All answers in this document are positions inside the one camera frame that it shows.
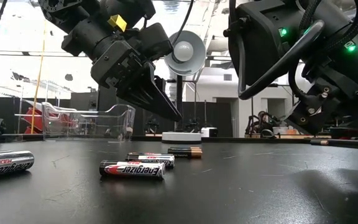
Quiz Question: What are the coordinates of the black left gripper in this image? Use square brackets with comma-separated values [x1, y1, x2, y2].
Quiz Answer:
[90, 39, 183, 123]

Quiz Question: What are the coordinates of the low clear plastic bin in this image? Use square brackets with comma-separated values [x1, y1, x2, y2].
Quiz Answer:
[41, 101, 136, 142]

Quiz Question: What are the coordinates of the white desk lamp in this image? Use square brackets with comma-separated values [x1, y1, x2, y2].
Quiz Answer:
[162, 30, 207, 144]

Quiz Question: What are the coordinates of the black partition panel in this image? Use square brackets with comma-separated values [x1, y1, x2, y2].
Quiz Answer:
[97, 83, 149, 136]

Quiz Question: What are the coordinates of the yellow tape tag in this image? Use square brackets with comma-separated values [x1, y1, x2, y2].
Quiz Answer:
[107, 14, 127, 32]

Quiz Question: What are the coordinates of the white metal rack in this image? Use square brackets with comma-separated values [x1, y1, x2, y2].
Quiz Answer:
[14, 79, 74, 135]

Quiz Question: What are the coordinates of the red crate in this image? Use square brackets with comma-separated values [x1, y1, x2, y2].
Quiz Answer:
[23, 99, 74, 135]

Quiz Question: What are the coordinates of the black table mat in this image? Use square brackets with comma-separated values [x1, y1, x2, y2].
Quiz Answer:
[0, 140, 358, 224]

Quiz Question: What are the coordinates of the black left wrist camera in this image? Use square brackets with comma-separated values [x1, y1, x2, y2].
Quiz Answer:
[135, 22, 174, 62]

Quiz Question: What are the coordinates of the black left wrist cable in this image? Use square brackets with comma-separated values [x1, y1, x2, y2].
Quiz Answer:
[172, 0, 196, 44]

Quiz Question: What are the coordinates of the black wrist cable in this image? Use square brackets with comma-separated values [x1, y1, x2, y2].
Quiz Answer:
[172, 0, 196, 44]
[236, 20, 326, 101]

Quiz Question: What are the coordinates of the yellow cable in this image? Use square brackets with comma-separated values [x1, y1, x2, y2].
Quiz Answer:
[30, 18, 48, 134]

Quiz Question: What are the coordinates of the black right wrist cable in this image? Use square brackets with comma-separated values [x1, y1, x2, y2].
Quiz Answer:
[236, 20, 326, 101]

